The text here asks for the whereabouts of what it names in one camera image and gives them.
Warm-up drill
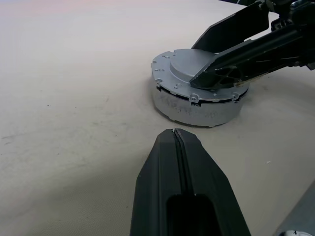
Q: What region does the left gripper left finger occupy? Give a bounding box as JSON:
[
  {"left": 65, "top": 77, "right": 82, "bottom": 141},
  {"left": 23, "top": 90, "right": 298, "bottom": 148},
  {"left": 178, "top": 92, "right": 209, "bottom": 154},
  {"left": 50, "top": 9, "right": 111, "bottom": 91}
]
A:
[{"left": 129, "top": 128, "right": 190, "bottom": 236}]

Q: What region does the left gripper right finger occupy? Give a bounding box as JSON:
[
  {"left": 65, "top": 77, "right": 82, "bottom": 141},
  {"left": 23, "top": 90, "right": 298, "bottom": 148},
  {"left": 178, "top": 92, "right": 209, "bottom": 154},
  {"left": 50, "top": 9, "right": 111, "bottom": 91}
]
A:
[{"left": 175, "top": 129, "right": 252, "bottom": 236}]

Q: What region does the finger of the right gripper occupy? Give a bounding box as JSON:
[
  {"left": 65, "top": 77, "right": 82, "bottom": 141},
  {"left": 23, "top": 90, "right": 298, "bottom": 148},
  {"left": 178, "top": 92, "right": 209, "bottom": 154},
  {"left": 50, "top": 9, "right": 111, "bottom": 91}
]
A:
[
  {"left": 191, "top": 3, "right": 268, "bottom": 54},
  {"left": 189, "top": 24, "right": 315, "bottom": 90}
]

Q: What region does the silver round motor lid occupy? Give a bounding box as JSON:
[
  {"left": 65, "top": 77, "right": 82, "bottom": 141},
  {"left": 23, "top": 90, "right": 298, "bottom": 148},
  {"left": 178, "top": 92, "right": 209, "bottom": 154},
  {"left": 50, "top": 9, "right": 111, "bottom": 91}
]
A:
[{"left": 150, "top": 48, "right": 250, "bottom": 102}]

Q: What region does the silver round motor housing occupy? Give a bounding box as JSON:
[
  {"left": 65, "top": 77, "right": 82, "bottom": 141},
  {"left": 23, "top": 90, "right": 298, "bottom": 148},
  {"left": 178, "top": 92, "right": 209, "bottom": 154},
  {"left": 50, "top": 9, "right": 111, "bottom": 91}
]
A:
[{"left": 152, "top": 85, "right": 248, "bottom": 128}]

